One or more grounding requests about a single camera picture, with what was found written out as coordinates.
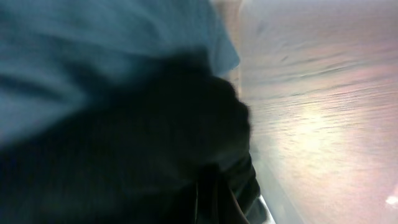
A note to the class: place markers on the small black garment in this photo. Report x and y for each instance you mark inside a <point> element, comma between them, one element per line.
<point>172,149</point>

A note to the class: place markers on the blue shirt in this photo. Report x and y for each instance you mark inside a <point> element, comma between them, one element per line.
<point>58,56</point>

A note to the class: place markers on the clear plastic storage bin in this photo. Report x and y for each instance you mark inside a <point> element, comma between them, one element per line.
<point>238,21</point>

